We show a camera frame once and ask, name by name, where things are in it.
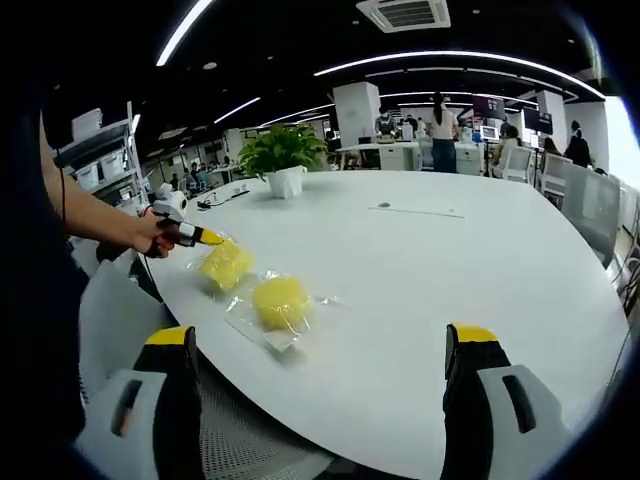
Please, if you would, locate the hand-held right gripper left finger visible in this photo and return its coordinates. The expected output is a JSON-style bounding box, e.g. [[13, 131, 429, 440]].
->
[[73, 324, 206, 480]]

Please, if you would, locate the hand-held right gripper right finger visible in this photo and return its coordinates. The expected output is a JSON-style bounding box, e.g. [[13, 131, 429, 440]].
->
[[439, 322, 571, 480]]

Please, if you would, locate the rectangular yellow silicone block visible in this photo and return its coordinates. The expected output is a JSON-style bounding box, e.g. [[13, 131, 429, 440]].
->
[[187, 232, 259, 296]]

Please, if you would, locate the round yellow silicone block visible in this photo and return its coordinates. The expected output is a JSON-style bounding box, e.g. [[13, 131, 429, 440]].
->
[[222, 269, 346, 354]]

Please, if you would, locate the person's left hand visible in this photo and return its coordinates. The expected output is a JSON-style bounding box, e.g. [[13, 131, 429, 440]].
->
[[130, 212, 177, 260]]

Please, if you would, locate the metal shelf rack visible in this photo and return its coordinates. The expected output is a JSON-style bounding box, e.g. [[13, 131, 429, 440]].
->
[[57, 102, 151, 211]]

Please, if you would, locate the white storage box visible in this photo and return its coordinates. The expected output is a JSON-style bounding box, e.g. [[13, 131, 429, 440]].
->
[[70, 108, 105, 140], [97, 152, 126, 177]]

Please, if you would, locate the green plant in white pot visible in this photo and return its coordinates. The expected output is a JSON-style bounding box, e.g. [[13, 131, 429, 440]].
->
[[237, 123, 330, 200]]

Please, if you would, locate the grey mesh office chair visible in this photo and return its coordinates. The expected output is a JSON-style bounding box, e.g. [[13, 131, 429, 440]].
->
[[77, 259, 334, 480]]

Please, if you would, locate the ceiling light strip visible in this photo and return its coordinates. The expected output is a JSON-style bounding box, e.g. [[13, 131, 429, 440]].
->
[[213, 96, 262, 124], [313, 49, 607, 99], [155, 0, 215, 68]]

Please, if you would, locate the person's dark clothed body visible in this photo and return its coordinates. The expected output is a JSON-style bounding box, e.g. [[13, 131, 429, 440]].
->
[[0, 74, 89, 451]]

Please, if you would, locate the white counter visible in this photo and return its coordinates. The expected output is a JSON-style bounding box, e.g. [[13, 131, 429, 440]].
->
[[334, 141, 422, 172]]

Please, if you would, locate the white office chair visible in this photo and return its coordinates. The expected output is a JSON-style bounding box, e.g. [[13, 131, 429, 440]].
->
[[499, 145, 534, 182], [539, 152, 574, 196]]

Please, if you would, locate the ceiling air conditioner vent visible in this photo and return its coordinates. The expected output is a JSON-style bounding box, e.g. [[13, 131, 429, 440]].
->
[[355, 0, 452, 34]]

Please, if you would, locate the dark hanging screen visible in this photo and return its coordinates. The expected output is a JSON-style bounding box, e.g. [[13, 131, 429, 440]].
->
[[523, 107, 555, 135], [472, 95, 507, 121]]

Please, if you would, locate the black cable on table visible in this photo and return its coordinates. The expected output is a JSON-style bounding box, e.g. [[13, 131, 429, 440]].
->
[[196, 192, 236, 210]]

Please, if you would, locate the thin black hanging cable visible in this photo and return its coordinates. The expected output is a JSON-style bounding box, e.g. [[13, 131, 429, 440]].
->
[[52, 143, 69, 236]]

